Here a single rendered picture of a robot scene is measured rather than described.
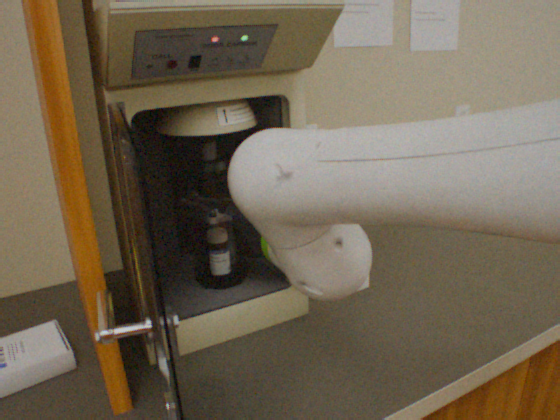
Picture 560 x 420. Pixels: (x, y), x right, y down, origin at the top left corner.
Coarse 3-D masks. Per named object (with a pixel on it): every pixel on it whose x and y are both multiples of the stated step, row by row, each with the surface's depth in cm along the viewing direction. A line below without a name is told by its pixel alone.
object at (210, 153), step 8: (200, 144) 83; (208, 144) 82; (216, 144) 84; (208, 152) 83; (192, 160) 84; (200, 160) 83; (208, 160) 83; (216, 160) 83; (224, 160) 83; (192, 168) 82; (200, 168) 81; (208, 168) 81; (216, 168) 81; (224, 168) 82
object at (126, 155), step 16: (112, 112) 54; (128, 144) 37; (128, 160) 36; (128, 176) 36; (128, 192) 38; (128, 208) 49; (144, 240) 39; (144, 256) 39; (144, 272) 39; (144, 288) 41; (144, 304) 54; (160, 336) 42; (160, 352) 43; (160, 368) 43; (160, 384) 51
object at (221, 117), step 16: (176, 112) 75; (192, 112) 74; (208, 112) 74; (224, 112) 75; (240, 112) 77; (160, 128) 77; (176, 128) 75; (192, 128) 74; (208, 128) 74; (224, 128) 75; (240, 128) 76
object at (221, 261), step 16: (208, 192) 82; (224, 192) 83; (192, 224) 87; (224, 224) 84; (208, 240) 85; (224, 240) 85; (240, 240) 89; (208, 256) 86; (224, 256) 86; (240, 256) 89; (208, 272) 88; (224, 272) 87
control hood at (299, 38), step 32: (160, 0) 52; (192, 0) 54; (224, 0) 56; (256, 0) 58; (288, 0) 60; (320, 0) 62; (128, 32) 54; (288, 32) 64; (320, 32) 67; (128, 64) 58; (288, 64) 71
